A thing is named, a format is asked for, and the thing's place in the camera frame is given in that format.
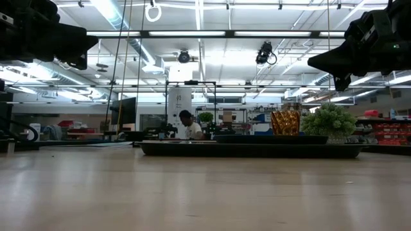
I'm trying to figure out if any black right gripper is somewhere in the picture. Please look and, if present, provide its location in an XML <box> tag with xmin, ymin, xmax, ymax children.
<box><xmin>307</xmin><ymin>34</ymin><xmax>367</xmax><ymax>92</ymax></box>

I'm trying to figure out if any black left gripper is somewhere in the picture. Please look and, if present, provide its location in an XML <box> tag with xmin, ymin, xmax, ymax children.
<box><xmin>38</xmin><ymin>22</ymin><xmax>99</xmax><ymax>71</ymax></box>

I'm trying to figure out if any amber ribbed cup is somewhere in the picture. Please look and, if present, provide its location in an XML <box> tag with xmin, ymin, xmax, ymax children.
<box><xmin>270</xmin><ymin>110</ymin><xmax>302</xmax><ymax>136</ymax></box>

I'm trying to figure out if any black rectangular tray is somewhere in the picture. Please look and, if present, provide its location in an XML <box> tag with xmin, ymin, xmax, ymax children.
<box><xmin>137</xmin><ymin>141</ymin><xmax>367</xmax><ymax>160</ymax></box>

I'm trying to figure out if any green artificial plant ball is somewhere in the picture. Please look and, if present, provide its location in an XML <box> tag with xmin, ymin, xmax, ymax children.
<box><xmin>301</xmin><ymin>101</ymin><xmax>358</xmax><ymax>144</ymax></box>

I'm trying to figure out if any black overhead light beam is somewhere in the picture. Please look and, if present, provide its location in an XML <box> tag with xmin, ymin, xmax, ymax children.
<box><xmin>85</xmin><ymin>30</ymin><xmax>347</xmax><ymax>40</ymax></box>

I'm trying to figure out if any black computer monitor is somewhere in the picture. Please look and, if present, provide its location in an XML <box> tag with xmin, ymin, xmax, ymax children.
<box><xmin>110</xmin><ymin>96</ymin><xmax>137</xmax><ymax>126</ymax></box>

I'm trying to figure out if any shelf with red bins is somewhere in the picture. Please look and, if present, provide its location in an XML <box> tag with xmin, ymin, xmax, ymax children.
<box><xmin>356</xmin><ymin>108</ymin><xmax>411</xmax><ymax>147</ymax></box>

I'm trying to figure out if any white container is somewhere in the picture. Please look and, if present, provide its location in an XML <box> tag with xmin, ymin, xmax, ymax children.
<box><xmin>28</xmin><ymin>123</ymin><xmax>42</xmax><ymax>142</ymax></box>

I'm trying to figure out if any black equipment block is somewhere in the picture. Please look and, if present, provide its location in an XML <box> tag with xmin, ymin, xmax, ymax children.
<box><xmin>0</xmin><ymin>80</ymin><xmax>14</xmax><ymax>142</ymax></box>

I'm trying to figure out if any small green background plant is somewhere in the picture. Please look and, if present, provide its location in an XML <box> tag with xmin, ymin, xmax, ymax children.
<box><xmin>198</xmin><ymin>111</ymin><xmax>214</xmax><ymax>124</ymax></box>

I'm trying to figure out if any person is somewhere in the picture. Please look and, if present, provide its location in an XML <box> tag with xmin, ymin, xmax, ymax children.
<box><xmin>178</xmin><ymin>109</ymin><xmax>205</xmax><ymax>141</ymax></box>

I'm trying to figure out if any black hanging cable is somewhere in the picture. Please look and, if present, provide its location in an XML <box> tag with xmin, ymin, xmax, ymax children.
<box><xmin>104</xmin><ymin>0</ymin><xmax>128</xmax><ymax>131</ymax></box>
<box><xmin>135</xmin><ymin>0</ymin><xmax>145</xmax><ymax>133</ymax></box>

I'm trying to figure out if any silver ventilation duct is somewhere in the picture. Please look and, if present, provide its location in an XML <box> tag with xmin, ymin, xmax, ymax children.
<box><xmin>89</xmin><ymin>0</ymin><xmax>158</xmax><ymax>67</ymax></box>

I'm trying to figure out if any black hanging camera with cable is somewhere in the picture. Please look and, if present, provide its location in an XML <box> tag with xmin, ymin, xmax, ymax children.
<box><xmin>255</xmin><ymin>40</ymin><xmax>277</xmax><ymax>67</ymax></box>

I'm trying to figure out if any white cable ring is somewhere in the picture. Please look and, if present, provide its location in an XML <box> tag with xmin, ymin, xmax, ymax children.
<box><xmin>144</xmin><ymin>2</ymin><xmax>162</xmax><ymax>23</ymax></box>

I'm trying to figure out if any black round overhead camera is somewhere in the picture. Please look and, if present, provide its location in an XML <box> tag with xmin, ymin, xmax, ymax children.
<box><xmin>177</xmin><ymin>49</ymin><xmax>192</xmax><ymax>64</ymax></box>

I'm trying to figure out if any black metal table frame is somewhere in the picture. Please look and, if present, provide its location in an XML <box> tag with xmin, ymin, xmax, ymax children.
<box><xmin>0</xmin><ymin>138</ymin><xmax>411</xmax><ymax>157</ymax></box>

